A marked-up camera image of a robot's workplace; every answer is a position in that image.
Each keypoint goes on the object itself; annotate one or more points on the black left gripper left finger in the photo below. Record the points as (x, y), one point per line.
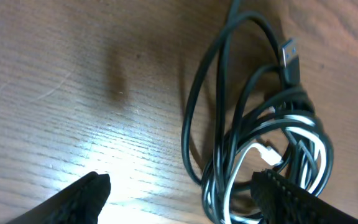
(80, 202)

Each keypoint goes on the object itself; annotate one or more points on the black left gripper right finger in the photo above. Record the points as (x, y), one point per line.
(282, 202)

